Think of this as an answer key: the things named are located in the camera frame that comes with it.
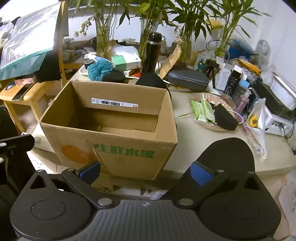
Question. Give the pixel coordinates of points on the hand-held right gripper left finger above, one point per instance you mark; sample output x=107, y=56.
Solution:
x=89, y=172

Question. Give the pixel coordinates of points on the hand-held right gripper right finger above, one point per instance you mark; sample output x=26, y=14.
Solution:
x=201, y=173

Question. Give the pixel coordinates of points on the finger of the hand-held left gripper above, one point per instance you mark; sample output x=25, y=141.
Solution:
x=18, y=142

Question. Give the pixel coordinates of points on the black foam pad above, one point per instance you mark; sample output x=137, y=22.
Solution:
x=150, y=80
x=229, y=153

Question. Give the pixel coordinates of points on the brown cardboard box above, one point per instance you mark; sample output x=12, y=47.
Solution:
x=127, y=148

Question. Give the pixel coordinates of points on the blue bath loofah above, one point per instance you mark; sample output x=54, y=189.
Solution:
x=99, y=69

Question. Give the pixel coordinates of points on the clear ribbed basket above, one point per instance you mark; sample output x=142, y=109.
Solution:
x=208, y=126

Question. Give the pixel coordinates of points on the dark smartphone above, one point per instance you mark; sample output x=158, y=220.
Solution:
x=22, y=92

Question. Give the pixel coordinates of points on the black fabric pouch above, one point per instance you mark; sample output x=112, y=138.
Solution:
x=225, y=119

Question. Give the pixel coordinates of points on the copper pink box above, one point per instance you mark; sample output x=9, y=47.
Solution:
x=25, y=80

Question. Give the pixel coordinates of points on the small colourful trinkets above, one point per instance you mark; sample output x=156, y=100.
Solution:
x=212, y=102

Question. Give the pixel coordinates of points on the clear plastic sleeve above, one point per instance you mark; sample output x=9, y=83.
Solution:
x=259, y=129

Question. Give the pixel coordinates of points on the yellow tape measure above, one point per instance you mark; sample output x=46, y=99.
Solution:
x=252, y=121

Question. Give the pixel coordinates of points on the pink liquid bottle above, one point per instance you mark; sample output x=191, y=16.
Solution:
x=241, y=103

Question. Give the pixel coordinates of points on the white electronic device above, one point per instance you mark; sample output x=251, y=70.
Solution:
x=277, y=122

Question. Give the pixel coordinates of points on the grey zip case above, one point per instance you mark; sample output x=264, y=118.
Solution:
x=188, y=80

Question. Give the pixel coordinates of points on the wooden chair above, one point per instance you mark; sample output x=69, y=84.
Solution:
x=61, y=58

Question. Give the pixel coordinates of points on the white plastic tray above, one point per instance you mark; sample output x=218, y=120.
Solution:
x=82, y=70

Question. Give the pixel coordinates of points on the black printed carton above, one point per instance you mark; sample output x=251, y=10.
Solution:
x=233, y=81

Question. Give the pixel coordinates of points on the white tall carton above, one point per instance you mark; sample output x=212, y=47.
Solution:
x=223, y=74

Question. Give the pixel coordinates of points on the black device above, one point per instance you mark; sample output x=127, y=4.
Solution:
x=268, y=95

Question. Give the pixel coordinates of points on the dark grey round container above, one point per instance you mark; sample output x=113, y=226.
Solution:
x=90, y=64

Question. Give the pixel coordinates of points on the clear green plastic bag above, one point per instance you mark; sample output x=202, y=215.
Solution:
x=27, y=34

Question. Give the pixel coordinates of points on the orange red packet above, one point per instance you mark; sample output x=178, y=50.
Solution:
x=136, y=74

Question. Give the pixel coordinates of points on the small black tripod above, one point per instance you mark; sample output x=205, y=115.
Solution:
x=211, y=64

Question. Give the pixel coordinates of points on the white bag blue print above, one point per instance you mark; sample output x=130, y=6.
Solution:
x=203, y=61

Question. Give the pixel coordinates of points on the white bottle blue label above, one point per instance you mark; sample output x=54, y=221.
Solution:
x=90, y=55

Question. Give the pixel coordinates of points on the green white carton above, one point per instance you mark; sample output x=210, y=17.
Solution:
x=124, y=61

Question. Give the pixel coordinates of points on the brown paper bag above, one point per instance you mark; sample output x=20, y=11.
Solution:
x=171, y=60

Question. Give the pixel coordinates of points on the white appliance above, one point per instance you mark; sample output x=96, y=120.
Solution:
x=284, y=90

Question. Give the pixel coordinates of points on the yellow black folded umbrella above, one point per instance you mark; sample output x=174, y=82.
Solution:
x=249, y=66

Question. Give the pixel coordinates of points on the brown paper wrap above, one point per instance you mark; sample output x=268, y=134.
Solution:
x=113, y=48

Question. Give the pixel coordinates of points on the white plastic bag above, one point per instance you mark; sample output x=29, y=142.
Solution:
x=124, y=49

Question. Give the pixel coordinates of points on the black thermos bottle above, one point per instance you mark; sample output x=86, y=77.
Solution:
x=151, y=55

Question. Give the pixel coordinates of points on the dried flower sprig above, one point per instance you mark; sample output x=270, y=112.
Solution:
x=82, y=29
x=179, y=39

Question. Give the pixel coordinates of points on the blue plastic bag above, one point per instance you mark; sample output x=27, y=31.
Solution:
x=240, y=47

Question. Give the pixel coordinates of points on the white stand yellow top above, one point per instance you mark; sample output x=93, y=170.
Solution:
x=214, y=23

